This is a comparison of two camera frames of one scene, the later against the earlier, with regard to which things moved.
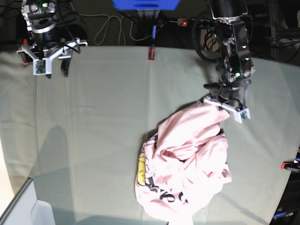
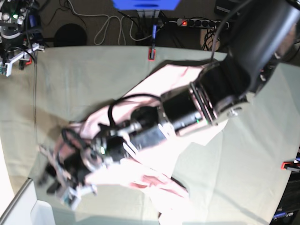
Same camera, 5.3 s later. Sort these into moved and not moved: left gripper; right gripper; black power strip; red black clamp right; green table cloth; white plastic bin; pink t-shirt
Moved: left gripper; pink t-shirt; right gripper
Not moved: black power strip; white plastic bin; red black clamp right; green table cloth
